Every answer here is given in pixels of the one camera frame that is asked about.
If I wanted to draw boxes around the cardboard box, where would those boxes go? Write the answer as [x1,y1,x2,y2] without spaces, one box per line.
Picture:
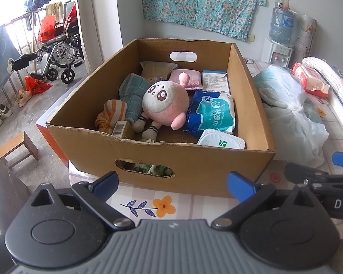
[46,38,277,199]

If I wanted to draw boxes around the white and blue carton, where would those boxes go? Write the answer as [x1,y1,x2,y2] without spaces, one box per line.
[201,70,232,96]

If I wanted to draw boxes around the red wet wipes pack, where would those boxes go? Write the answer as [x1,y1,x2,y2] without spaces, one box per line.
[291,62,331,100]

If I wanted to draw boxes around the yellow hanging towel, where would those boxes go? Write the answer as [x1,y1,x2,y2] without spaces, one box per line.
[46,2,63,24]

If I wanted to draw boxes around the wheelchair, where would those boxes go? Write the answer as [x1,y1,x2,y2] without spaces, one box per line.
[34,0,86,85]

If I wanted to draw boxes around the dark blue hanging cloth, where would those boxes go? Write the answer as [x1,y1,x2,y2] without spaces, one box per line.
[0,24,21,106]

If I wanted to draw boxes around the blue water jug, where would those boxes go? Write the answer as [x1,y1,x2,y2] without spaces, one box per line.
[269,7,298,47]

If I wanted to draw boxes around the white water dispenser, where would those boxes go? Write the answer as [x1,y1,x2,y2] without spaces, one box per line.
[261,37,293,69]

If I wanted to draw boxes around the plaid printed tablecloth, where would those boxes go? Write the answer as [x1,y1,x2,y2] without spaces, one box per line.
[68,58,343,236]

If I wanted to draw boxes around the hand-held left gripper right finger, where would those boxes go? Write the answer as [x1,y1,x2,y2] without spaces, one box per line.
[212,171,317,231]

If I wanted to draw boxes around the pink knit cloth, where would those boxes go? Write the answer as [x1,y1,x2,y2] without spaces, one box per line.
[168,69,203,91]

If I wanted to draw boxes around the dark furniture panel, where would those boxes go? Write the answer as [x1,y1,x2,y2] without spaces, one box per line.
[0,147,32,263]

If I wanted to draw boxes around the beige shoes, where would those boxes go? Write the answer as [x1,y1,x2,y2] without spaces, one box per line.
[14,88,34,108]

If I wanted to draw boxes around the orange striped sock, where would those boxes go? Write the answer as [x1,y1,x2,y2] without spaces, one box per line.
[94,99,128,133]

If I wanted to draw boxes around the white quilted blanket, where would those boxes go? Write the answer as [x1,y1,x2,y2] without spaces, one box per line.
[302,56,343,122]

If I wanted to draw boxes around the beige tissue pack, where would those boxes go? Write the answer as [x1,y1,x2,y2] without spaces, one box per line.
[111,120,135,140]
[139,61,177,84]

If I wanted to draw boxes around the white plastic bag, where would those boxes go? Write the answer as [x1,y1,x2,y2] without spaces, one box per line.
[252,64,331,168]

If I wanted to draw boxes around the blue plaid shirt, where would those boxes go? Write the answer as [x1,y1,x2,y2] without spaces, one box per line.
[24,0,54,12]

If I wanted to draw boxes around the wooden stool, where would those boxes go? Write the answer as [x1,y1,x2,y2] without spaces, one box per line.
[0,131,40,172]

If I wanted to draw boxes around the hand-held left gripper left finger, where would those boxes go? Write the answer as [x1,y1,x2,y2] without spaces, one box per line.
[31,171,135,231]

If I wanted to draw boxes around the blue wet wipes pack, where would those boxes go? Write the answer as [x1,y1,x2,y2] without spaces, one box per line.
[184,89,236,135]

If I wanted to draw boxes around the teal towel bundle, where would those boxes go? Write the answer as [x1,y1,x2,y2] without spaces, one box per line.
[118,73,153,120]

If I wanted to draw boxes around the teal floral wall cloth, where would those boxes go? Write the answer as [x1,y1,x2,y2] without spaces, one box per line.
[141,0,268,42]

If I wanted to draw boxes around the white wipes pack green logo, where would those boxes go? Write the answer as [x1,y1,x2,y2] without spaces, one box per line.
[197,128,247,150]

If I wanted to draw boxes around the red plastic bag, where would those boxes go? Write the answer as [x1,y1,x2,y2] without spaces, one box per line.
[24,76,54,95]
[38,14,57,42]

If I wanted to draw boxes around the rolled floral mat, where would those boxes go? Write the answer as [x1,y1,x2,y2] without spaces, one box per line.
[293,14,318,68]

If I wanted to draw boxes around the pink plush toy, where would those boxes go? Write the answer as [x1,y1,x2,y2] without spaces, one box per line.
[132,72,190,144]

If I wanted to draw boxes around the green cloth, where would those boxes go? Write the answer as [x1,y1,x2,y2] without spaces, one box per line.
[131,162,172,177]

